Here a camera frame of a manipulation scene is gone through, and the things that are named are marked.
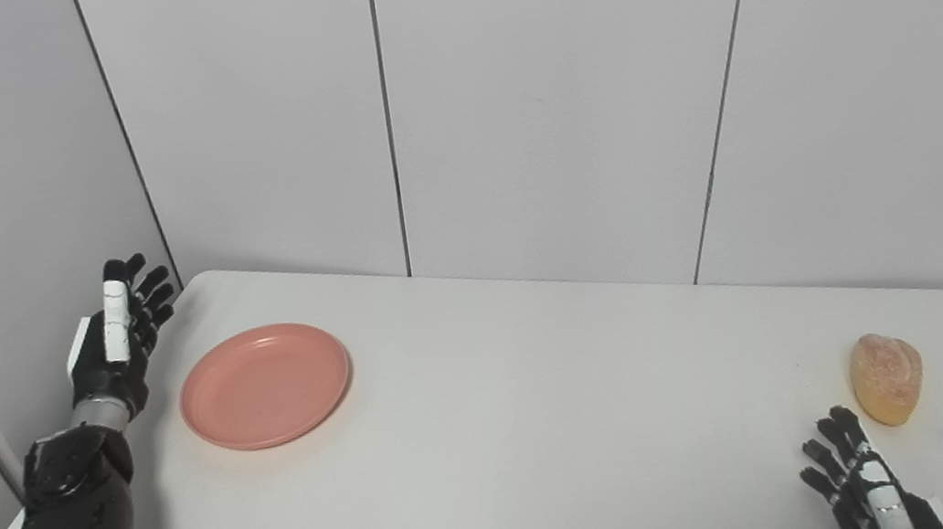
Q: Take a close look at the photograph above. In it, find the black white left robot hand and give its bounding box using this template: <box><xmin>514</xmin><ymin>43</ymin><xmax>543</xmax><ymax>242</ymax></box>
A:
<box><xmin>52</xmin><ymin>249</ymin><xmax>192</xmax><ymax>430</ymax></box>

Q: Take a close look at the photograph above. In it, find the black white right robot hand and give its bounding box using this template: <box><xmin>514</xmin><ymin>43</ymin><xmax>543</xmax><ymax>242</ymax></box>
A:
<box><xmin>791</xmin><ymin>392</ymin><xmax>943</xmax><ymax>529</ymax></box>

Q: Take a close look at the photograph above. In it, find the golden bread roll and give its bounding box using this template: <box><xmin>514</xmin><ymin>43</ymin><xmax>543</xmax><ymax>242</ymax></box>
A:
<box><xmin>844</xmin><ymin>326</ymin><xmax>932</xmax><ymax>432</ymax></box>

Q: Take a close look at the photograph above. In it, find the pink round plate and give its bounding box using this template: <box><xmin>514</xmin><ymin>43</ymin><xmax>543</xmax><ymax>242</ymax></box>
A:
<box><xmin>170</xmin><ymin>314</ymin><xmax>362</xmax><ymax>460</ymax></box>

